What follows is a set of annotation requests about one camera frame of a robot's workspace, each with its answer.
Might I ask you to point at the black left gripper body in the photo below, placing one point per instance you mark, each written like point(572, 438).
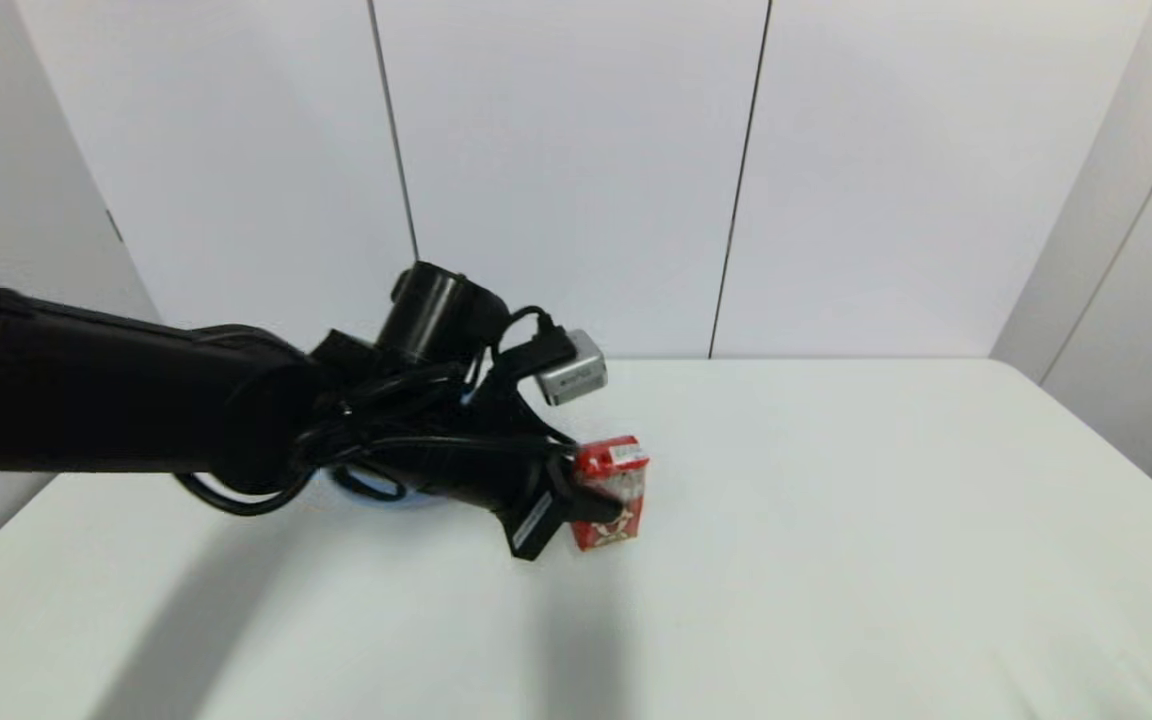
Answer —
point(496, 490)

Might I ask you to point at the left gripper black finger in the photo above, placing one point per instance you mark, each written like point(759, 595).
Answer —
point(566, 454)
point(596, 508)

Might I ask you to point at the red milk carton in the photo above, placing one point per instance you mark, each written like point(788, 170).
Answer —
point(618, 456)

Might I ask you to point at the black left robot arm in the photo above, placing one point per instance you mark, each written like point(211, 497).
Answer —
point(116, 395)

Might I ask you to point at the blue round plate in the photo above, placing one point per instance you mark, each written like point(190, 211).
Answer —
point(372, 486)

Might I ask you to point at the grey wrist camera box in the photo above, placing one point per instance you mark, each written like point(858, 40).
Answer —
point(576, 378)

